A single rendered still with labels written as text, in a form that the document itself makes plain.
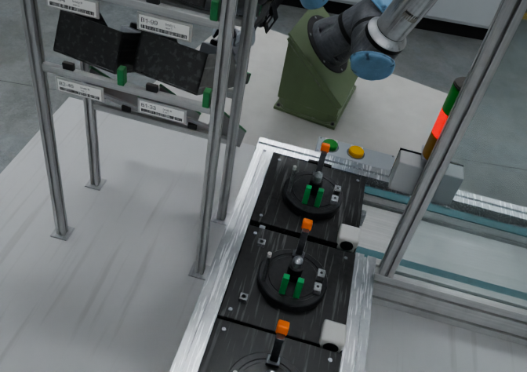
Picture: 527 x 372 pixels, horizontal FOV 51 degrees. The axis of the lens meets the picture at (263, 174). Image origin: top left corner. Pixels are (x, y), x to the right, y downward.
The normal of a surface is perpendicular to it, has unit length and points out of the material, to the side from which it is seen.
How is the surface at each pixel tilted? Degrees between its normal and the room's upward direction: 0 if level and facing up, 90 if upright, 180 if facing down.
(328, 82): 41
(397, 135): 0
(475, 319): 90
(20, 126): 0
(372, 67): 112
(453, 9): 90
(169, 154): 0
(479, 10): 90
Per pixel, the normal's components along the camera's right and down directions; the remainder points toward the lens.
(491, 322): -0.22, 0.64
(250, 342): 0.15, -0.73
